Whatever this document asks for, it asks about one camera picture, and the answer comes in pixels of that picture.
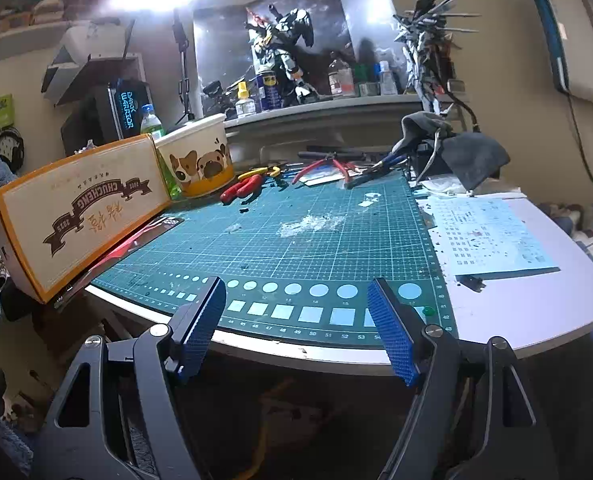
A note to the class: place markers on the green paint jar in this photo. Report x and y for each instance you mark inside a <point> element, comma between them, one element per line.
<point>364,80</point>

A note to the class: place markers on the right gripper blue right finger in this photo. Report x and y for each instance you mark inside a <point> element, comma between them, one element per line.
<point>473,415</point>

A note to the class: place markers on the grey cloth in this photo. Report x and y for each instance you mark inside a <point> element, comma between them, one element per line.
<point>472,156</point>

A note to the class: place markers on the lightning backdrop board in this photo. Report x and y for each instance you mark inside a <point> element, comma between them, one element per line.
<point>360,31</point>

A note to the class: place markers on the clear solvent bottle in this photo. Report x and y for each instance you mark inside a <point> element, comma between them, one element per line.
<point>340,76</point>

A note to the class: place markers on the orange cardboard box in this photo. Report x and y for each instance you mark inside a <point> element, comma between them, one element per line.
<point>58,220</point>

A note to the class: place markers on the blue decal sheet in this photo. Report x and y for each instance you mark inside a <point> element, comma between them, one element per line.
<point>483,238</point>

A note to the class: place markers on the yellow handled pliers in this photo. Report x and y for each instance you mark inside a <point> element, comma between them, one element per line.
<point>271,171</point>

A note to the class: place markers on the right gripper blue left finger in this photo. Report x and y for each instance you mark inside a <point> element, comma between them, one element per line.
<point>85,435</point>

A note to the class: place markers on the RG29 manual booklet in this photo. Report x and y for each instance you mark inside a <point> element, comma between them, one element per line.
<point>127,247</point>

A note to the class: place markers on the white winged robot model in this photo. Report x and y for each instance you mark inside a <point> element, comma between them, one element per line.
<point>426,39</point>

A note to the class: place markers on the dog print paper bucket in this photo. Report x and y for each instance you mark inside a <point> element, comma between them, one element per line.
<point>198,156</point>

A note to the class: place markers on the blue handled pliers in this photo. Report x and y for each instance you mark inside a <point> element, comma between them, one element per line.
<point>377,171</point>

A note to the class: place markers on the red handled pliers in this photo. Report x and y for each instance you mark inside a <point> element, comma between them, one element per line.
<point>242,189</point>

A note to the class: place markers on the green cutting mat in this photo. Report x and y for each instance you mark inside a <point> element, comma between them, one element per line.
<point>296,261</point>

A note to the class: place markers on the small clear bottle blue cap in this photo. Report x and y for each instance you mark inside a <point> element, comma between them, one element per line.
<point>388,86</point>

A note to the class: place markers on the white desk shelf riser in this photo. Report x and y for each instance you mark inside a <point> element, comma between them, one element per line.
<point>371,124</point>

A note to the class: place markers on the red handled nippers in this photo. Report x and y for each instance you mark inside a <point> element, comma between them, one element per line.
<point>321,168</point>

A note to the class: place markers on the green drink bottle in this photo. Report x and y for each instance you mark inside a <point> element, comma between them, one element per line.
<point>150,123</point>

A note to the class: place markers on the yellow cap bottle on shelf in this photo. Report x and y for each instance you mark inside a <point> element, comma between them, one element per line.
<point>245,105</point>

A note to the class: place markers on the blue WD-40 spray can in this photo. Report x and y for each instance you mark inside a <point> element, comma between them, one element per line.
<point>268,91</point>

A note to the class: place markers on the black headphones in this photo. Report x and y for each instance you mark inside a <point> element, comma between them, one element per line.
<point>12,149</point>

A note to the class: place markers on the dark robot model figure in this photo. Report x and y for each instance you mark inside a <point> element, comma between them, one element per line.
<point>274,45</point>

